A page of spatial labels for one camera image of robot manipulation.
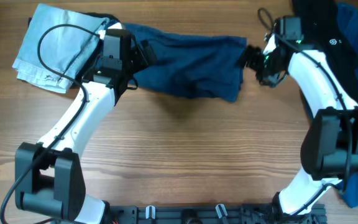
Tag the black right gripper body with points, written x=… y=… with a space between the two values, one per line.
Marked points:
x=258 y=62

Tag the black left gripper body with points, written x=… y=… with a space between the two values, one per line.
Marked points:
x=148 y=53

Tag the dark blue denim shorts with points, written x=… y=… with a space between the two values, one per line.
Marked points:
x=192 y=66

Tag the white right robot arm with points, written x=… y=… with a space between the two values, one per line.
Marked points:
x=329 y=152

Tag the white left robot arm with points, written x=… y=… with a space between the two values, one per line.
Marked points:
x=49 y=178

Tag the black folded garment under jeans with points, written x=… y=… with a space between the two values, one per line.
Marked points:
x=112 y=19

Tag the black shirt with logo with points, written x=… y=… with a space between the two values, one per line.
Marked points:
x=319 y=24

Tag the light blue folded jeans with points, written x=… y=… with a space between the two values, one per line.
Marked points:
x=64 y=49

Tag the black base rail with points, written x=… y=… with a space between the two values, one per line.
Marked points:
x=219 y=214

